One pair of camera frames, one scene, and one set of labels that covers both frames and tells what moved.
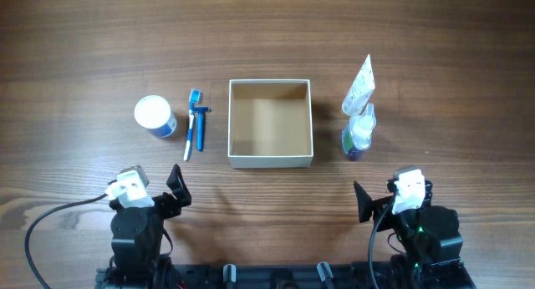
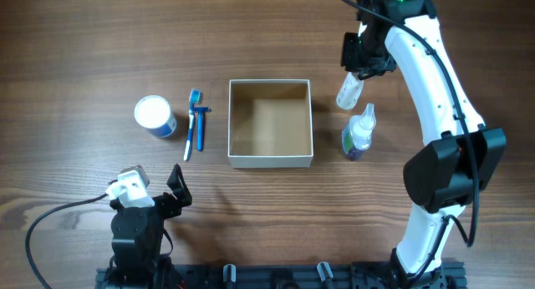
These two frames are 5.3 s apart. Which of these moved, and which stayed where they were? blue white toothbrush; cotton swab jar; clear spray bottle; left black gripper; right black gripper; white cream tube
Moved: white cream tube; right black gripper
Stayed: blue white toothbrush; left black gripper; clear spray bottle; cotton swab jar
